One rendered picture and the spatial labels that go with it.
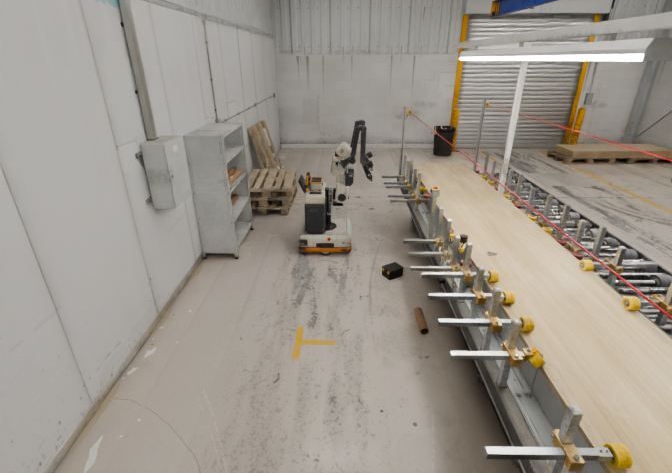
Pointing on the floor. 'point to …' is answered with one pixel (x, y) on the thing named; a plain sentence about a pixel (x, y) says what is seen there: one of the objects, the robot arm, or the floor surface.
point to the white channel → (562, 38)
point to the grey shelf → (206, 207)
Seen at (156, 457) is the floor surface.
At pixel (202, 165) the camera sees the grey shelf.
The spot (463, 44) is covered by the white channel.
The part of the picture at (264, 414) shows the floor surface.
